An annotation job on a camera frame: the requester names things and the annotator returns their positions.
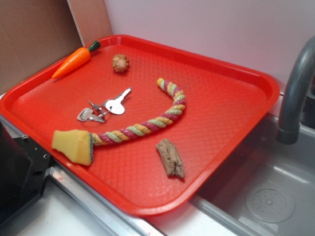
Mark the yellow sponge piece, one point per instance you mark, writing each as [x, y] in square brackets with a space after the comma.
[76, 145]

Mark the silver key bunch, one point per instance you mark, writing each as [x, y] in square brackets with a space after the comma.
[93, 113]

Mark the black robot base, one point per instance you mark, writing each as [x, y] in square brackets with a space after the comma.
[24, 168]

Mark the orange toy carrot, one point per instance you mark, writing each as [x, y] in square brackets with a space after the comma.
[76, 59]

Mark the brown cardboard sheet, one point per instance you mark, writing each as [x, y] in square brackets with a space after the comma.
[36, 33]

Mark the grey toy sink basin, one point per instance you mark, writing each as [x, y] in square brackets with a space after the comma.
[263, 188]

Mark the brown driftwood piece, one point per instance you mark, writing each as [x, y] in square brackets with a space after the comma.
[170, 158]

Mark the red plastic tray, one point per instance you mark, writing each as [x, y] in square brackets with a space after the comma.
[224, 102]

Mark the grey toy faucet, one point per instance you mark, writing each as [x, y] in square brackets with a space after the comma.
[298, 104]

